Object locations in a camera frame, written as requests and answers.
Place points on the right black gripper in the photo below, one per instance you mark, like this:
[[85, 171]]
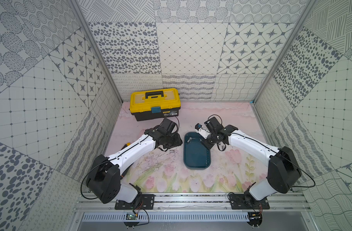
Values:
[[204, 142]]

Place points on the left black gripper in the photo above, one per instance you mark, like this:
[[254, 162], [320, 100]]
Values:
[[172, 141]]

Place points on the teal plastic storage tray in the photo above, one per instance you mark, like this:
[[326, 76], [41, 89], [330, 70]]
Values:
[[195, 155]]

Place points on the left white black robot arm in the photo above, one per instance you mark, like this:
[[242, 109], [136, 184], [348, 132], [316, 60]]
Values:
[[104, 177]]

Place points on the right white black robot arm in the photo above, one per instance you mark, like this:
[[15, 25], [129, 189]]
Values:
[[282, 167]]

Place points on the yellow black plastic toolbox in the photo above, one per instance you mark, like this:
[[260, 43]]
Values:
[[153, 104]]

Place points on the left controller board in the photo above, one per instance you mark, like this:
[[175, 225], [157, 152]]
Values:
[[131, 220]]

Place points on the controller board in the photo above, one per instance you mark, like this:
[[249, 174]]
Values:
[[131, 220], [254, 219]]

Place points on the right controller board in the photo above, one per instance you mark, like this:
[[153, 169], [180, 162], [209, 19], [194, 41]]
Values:
[[254, 219]]

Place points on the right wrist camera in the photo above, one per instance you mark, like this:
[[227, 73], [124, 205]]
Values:
[[213, 126]]

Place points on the aluminium mounting rail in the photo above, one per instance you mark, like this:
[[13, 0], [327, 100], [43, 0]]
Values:
[[214, 201]]

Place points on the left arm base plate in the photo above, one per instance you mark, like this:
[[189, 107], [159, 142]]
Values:
[[142, 201]]

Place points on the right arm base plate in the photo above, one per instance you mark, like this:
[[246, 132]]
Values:
[[242, 201]]

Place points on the white slotted cable duct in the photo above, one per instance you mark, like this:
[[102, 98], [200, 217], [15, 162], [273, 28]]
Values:
[[167, 216]]

